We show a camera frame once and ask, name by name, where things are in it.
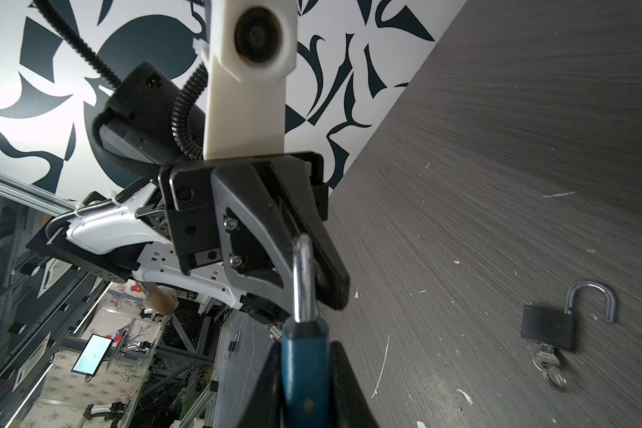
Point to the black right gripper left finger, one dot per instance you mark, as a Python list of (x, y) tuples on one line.
[(264, 409)]

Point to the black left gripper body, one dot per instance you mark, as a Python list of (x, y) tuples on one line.
[(189, 205)]

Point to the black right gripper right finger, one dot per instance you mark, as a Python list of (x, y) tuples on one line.
[(349, 408)]

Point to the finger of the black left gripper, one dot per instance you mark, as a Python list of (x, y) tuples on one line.
[(258, 222), (304, 207)]

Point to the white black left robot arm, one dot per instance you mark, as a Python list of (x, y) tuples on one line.
[(147, 124)]

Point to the black padlock left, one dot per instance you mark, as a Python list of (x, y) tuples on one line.
[(554, 330)]

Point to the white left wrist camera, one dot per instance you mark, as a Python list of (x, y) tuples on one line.
[(252, 50)]

